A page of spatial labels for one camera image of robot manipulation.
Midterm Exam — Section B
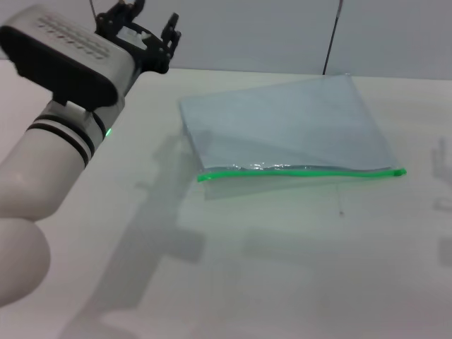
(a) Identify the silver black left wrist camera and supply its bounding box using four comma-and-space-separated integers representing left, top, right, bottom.
0, 4, 136, 108

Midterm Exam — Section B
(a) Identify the clear document bag green zipper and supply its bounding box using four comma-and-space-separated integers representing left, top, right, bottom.
176, 73, 408, 201

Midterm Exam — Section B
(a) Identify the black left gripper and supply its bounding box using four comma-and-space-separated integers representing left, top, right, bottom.
95, 0, 183, 76

